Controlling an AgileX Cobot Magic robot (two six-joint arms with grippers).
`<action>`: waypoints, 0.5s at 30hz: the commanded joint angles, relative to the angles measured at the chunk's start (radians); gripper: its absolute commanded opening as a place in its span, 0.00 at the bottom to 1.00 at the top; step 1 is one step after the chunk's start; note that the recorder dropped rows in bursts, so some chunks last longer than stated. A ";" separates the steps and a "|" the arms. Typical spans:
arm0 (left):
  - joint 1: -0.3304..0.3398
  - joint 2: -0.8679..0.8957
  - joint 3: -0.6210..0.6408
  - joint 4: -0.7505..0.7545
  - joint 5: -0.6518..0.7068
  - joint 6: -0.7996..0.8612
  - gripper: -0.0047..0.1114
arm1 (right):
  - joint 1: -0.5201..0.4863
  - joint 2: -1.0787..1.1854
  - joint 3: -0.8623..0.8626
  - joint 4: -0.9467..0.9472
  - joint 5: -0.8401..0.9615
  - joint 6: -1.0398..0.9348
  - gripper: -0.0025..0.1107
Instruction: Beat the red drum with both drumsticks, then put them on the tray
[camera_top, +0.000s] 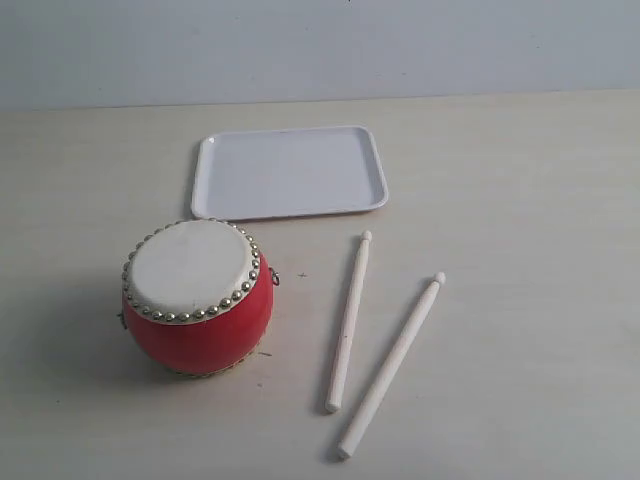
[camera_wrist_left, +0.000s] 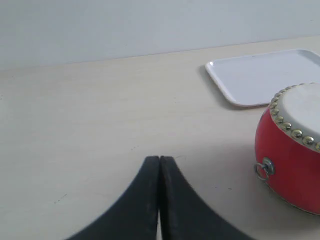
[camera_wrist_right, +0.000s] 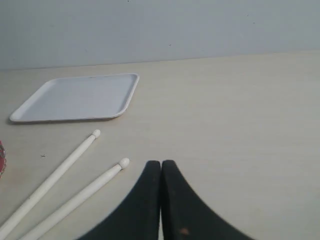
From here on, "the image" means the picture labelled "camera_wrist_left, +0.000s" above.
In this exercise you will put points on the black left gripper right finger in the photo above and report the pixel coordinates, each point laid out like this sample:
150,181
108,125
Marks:
183,214

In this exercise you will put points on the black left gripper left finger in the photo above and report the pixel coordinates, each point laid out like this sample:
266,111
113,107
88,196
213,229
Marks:
134,216

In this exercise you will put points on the small red drum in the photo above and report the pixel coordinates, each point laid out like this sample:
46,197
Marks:
287,146

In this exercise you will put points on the white rectangular plastic tray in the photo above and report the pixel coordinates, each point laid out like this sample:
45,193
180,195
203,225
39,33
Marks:
252,80

